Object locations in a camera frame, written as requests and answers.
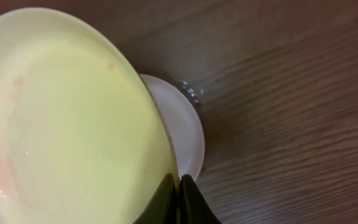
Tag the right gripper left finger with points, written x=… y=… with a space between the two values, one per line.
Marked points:
x=162 y=207

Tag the yellow-green plate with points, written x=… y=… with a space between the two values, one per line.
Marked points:
x=81 y=139

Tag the white plate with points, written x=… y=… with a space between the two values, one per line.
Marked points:
x=183 y=123

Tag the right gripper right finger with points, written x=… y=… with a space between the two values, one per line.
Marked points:
x=193 y=207

